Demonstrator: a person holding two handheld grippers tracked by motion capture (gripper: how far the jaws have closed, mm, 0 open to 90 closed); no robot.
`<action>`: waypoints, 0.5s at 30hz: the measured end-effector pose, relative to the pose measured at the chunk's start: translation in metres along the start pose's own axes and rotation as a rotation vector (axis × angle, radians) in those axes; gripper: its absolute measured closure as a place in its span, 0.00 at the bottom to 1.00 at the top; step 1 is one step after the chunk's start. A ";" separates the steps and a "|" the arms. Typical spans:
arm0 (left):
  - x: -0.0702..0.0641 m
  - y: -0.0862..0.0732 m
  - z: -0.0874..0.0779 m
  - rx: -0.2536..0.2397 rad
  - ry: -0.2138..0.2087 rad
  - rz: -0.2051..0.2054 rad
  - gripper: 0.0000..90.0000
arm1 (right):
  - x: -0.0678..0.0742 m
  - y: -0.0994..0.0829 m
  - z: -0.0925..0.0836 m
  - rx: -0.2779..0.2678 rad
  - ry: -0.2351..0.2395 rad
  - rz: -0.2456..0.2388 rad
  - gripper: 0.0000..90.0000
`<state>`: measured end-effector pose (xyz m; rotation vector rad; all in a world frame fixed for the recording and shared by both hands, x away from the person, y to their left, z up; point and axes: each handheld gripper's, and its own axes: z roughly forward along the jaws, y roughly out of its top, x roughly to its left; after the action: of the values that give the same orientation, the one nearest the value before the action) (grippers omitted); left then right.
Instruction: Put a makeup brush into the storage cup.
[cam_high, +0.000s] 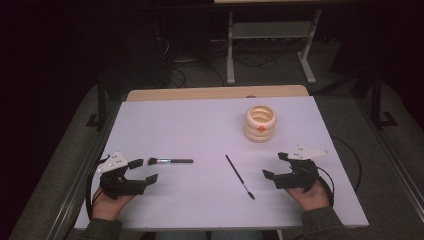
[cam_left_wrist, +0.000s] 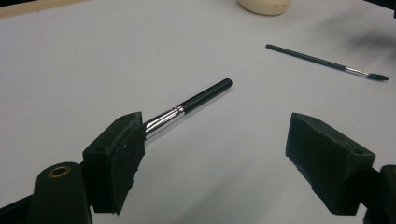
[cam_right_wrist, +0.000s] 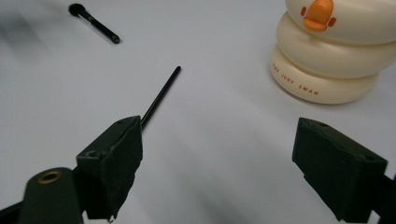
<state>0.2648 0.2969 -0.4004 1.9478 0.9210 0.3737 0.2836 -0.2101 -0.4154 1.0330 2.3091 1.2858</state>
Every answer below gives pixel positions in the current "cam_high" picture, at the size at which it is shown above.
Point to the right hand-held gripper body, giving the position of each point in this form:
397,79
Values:
300,173

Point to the black metal stand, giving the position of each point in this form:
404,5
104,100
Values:
101,106
376,106

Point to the thick black makeup brush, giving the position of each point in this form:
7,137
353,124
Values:
170,161

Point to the wooden table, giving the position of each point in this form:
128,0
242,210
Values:
200,92

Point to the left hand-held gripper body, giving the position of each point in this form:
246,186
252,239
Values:
115,185

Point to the thin black makeup brush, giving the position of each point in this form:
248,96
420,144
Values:
240,177

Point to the aluminium rail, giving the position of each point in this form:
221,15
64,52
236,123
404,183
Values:
76,186
396,160

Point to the cream ribbed brush holder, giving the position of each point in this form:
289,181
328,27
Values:
260,133

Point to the white board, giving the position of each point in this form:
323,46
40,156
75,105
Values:
200,133

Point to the person's left hand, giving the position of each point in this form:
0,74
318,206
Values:
108,206

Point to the person's right hand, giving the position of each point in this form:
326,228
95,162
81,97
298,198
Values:
310,200

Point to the white metal table frame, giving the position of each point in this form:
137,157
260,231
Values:
266,30

